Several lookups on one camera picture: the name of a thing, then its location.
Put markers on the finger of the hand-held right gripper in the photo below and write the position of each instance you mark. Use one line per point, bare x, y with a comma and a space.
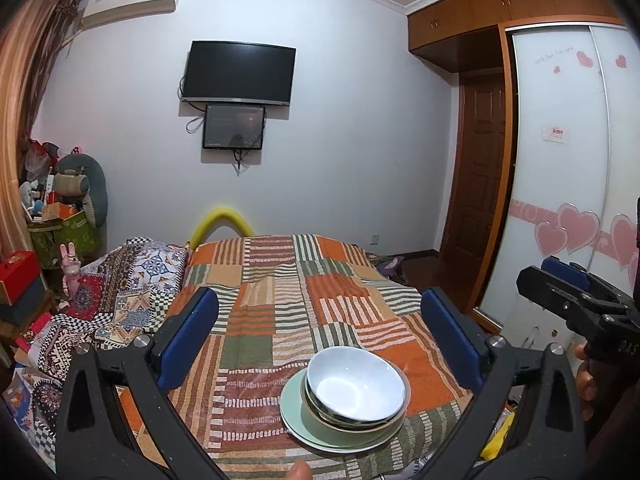
565, 267
545, 287

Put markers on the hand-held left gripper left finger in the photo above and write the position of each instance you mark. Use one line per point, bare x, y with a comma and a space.
192, 330

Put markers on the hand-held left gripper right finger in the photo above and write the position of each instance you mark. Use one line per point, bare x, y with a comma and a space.
450, 335

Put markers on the pink bowl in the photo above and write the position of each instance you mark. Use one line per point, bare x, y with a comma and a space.
395, 420

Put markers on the white patterned bowl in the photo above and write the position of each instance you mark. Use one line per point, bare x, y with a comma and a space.
350, 385

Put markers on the green plate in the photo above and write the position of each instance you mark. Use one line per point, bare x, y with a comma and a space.
292, 405

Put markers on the green bowl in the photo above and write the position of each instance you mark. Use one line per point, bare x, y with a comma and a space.
320, 427

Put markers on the person's right hand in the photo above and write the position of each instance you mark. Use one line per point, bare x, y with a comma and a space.
584, 380

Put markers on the person's left hand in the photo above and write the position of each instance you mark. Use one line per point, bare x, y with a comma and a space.
300, 472

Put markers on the blue white patterned quilt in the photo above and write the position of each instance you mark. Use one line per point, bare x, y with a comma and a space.
140, 280

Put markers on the white wardrobe with pink hearts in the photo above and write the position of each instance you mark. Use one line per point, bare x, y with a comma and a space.
550, 185

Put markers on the purple cloth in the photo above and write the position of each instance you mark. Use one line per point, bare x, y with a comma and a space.
392, 265

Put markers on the orange striped patchwork blanket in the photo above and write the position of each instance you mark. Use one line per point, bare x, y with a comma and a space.
280, 285

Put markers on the yellow cloth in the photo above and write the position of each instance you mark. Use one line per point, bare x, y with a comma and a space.
500, 440

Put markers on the yellow foam tube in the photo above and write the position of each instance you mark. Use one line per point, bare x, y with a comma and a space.
225, 212

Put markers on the brown wooden door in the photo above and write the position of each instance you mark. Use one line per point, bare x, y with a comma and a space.
475, 185

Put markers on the pink rabbit figure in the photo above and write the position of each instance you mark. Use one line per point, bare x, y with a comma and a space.
71, 272

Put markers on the green storage box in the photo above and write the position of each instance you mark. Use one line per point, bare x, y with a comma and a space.
75, 232

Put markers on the dark blue box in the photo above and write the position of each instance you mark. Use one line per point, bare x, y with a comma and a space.
25, 302

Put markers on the grey plush toy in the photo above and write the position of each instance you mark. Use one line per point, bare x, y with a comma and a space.
95, 190

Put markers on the orange cardboard box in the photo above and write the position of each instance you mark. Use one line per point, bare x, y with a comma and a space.
60, 210

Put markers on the red box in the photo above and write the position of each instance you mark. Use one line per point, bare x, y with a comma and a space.
17, 272

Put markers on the wooden overhead cabinet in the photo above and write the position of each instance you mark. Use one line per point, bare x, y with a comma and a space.
475, 15

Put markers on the orange curtain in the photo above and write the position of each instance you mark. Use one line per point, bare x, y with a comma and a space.
20, 85

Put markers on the white air conditioner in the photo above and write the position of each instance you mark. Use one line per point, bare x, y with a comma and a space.
130, 2

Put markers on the white wall socket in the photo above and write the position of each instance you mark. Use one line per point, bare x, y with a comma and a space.
373, 239

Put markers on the small black wall monitor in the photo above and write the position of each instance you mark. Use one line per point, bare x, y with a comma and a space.
232, 125

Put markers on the black wall television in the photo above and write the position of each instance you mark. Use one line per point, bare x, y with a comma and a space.
237, 70

